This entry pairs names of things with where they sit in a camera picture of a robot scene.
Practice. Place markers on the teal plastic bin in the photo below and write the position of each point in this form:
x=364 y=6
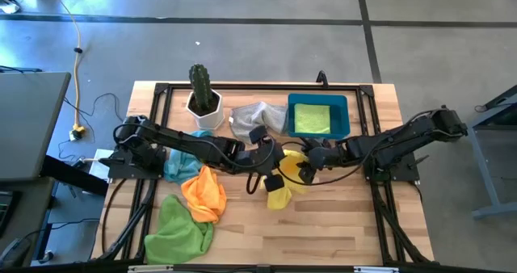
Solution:
x=341 y=115

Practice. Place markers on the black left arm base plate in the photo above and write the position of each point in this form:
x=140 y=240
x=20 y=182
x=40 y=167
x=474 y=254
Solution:
x=121 y=172

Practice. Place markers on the grey metal stand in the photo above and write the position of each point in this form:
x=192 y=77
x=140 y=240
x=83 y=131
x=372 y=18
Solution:
x=484 y=176

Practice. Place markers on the yellow microfiber towel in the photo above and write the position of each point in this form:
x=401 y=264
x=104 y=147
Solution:
x=278 y=200

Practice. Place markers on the yellow and white power plug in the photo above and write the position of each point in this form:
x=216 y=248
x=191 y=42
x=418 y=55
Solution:
x=77 y=132

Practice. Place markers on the lime green microfiber towel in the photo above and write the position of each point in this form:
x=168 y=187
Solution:
x=312 y=118

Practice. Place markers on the black aluminium table frame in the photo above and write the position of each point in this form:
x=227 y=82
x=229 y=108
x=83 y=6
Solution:
x=262 y=87

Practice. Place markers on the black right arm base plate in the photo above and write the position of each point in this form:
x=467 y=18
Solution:
x=408 y=166

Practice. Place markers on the light blue microfiber towel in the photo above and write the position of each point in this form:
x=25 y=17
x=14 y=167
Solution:
x=182 y=166

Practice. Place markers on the black bracket mount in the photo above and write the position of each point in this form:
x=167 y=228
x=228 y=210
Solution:
x=322 y=79

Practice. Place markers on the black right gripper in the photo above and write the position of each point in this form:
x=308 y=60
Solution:
x=329 y=156

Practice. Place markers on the grey desk top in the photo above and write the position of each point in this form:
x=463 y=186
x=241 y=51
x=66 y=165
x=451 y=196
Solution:
x=28 y=119

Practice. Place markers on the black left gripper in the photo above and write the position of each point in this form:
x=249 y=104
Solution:
x=262 y=160

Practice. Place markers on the green cactus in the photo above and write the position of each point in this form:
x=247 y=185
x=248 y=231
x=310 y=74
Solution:
x=200 y=85

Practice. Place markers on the grey microfiber towel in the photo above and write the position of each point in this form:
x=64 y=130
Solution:
x=246 y=119

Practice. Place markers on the black keyboard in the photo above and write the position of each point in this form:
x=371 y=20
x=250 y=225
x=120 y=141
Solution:
x=4 y=212

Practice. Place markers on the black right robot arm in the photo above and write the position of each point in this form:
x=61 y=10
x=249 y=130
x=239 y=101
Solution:
x=404 y=137

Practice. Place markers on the large green microfiber towel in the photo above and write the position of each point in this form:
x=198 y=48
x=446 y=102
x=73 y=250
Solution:
x=177 y=236

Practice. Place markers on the orange microfiber towel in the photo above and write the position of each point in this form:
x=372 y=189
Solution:
x=204 y=196

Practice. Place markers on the black computer mouse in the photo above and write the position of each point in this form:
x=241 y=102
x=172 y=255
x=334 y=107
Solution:
x=14 y=253

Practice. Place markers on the silver aluminium bracket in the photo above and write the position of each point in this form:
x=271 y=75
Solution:
x=149 y=269
x=375 y=270

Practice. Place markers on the black desk support beam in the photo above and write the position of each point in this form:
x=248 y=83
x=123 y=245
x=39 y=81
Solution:
x=72 y=176

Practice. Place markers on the white box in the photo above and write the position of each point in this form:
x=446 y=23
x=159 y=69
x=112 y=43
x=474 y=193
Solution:
x=97 y=168

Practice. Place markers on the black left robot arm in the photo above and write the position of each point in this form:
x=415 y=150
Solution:
x=182 y=141

